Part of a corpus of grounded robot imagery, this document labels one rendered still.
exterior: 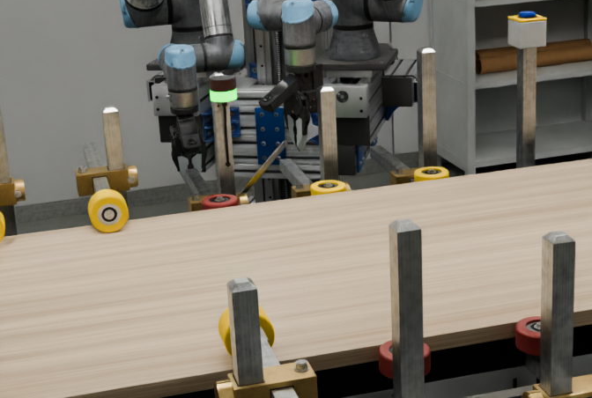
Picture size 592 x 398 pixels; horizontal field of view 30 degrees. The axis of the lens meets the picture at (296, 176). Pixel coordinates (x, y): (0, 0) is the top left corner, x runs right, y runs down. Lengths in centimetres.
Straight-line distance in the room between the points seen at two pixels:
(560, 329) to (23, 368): 82
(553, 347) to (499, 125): 418
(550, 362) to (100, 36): 373
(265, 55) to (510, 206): 124
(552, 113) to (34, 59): 265
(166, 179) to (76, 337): 347
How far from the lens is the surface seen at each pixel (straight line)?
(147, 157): 527
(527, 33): 270
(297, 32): 259
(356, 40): 317
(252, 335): 148
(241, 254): 214
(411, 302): 153
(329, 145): 260
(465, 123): 523
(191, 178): 277
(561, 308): 164
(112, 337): 186
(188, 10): 329
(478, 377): 189
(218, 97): 245
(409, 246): 150
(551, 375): 168
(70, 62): 512
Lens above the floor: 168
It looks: 17 degrees down
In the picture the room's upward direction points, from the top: 3 degrees counter-clockwise
